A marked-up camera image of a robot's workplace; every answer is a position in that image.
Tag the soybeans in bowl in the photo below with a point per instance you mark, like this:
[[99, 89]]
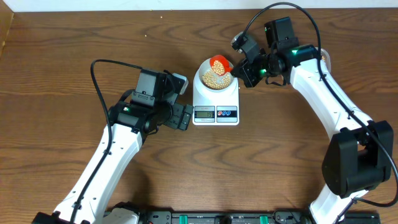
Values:
[[215, 81]]

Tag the clear plastic container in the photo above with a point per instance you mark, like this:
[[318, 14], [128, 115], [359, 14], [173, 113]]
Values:
[[326, 58]]

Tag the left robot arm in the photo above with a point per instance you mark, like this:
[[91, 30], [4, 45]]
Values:
[[139, 113]]

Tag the red plastic measuring scoop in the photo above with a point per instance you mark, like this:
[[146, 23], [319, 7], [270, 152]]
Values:
[[220, 65]]

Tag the white digital kitchen scale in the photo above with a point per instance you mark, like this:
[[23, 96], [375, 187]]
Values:
[[215, 107]]

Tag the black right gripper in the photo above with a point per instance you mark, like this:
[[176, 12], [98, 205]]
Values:
[[245, 73]]

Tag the cardboard panel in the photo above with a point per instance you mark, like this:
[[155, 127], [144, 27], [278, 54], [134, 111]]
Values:
[[6, 17]]

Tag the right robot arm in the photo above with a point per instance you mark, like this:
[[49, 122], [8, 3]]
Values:
[[359, 155]]

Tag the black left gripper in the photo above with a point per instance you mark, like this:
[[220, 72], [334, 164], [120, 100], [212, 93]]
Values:
[[175, 120]]

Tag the grey round bowl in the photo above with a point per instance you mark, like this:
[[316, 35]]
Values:
[[204, 68]]

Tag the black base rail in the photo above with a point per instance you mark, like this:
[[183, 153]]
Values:
[[224, 217]]

